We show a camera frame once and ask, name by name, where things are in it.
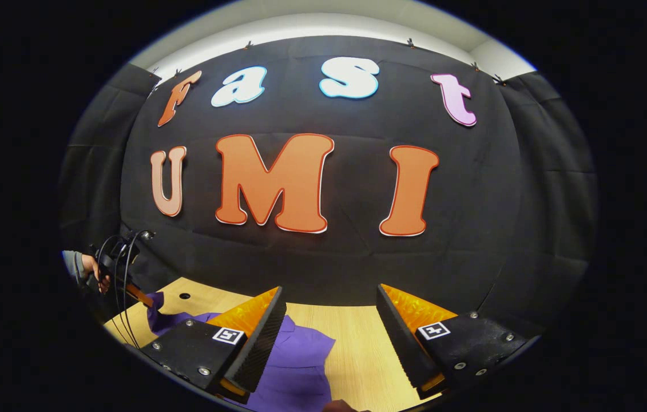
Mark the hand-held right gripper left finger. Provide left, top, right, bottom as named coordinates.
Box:
left=139, top=286, right=288, bottom=401

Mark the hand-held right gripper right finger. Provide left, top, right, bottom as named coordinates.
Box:
left=376, top=283, right=530, bottom=400

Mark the purple button shirt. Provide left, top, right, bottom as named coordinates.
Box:
left=146, top=292, right=336, bottom=412

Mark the black backdrop cloth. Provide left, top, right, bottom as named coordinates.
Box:
left=59, top=34, right=598, bottom=338

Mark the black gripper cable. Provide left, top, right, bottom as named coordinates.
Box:
left=94, top=232, right=144, bottom=350

